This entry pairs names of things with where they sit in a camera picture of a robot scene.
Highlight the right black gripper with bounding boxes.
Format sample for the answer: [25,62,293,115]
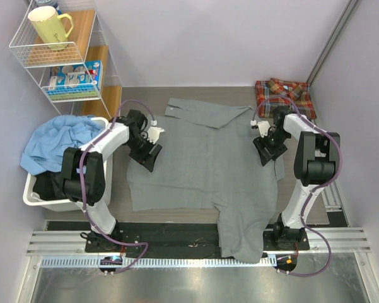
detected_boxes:
[253,129,290,165]

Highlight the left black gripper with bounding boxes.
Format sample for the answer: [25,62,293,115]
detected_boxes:
[125,135,161,172]

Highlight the grey long sleeve shirt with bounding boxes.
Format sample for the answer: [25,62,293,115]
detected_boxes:
[127,98,284,263]

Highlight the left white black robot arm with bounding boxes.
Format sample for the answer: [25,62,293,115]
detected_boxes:
[61,110,165,252]

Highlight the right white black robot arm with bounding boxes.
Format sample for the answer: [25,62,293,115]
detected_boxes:
[250,106,342,251]

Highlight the folded plaid shirt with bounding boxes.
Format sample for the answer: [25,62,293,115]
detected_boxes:
[255,78,317,120]

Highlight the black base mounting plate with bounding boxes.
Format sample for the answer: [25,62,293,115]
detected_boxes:
[84,222,310,260]

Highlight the black garment in bin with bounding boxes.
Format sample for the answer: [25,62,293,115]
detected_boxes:
[33,171,66,201]

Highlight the blue picture box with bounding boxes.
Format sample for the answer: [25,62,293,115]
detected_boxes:
[44,61,103,100]

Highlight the light blue shirt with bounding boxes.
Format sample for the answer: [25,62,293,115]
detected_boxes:
[20,115,105,175]

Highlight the white plastic laundry bin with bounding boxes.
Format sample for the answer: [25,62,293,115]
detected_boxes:
[22,117,115,212]

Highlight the yellow mug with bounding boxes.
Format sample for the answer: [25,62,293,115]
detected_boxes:
[27,6,74,51]

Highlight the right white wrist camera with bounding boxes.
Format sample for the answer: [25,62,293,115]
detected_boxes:
[250,120,271,138]

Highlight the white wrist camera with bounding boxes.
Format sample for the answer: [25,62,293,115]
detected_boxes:
[250,120,271,138]
[146,119,165,144]

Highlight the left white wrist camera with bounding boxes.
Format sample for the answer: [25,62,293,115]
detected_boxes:
[146,119,165,144]

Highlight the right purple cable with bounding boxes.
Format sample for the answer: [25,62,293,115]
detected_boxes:
[251,97,343,278]

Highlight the purple cable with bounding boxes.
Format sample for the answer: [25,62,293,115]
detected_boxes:
[80,99,158,275]
[251,97,343,278]

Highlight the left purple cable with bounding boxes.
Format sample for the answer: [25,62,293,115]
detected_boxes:
[80,99,158,275]

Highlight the aluminium rail frame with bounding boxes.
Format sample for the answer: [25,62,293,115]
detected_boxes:
[15,121,379,303]

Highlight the white wire shelf rack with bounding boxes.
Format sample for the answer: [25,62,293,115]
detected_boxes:
[9,1,122,119]

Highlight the aluminium corner post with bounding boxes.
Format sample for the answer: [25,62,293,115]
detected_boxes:
[306,0,361,86]

